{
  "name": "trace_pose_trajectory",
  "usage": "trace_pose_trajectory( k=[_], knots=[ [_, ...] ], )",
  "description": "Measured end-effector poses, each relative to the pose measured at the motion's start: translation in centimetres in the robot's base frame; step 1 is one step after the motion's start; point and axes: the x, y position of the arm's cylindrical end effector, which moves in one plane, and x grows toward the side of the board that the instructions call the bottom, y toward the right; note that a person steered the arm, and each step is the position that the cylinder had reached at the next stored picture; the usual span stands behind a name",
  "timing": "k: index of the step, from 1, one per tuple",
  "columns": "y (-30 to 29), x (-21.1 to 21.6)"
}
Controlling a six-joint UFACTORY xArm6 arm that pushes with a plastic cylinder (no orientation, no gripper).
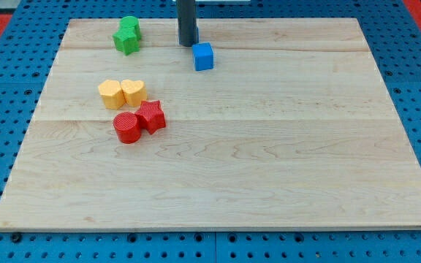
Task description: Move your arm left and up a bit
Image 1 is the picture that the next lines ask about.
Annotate red star block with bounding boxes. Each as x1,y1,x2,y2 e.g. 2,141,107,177
134,101,167,134

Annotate blue cube block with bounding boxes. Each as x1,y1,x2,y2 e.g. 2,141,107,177
191,42,214,71

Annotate light wooden board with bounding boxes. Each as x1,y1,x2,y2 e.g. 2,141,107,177
0,18,421,232

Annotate red cylinder block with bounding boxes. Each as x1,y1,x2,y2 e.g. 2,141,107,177
113,112,141,144

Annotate yellow heart block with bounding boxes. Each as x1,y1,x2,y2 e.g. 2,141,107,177
121,80,148,107

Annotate yellow pentagon block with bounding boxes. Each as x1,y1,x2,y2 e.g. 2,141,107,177
98,80,126,110

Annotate green star block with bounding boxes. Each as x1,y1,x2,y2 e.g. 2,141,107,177
113,29,140,56

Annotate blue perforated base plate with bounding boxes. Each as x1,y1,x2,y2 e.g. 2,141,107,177
0,0,421,262

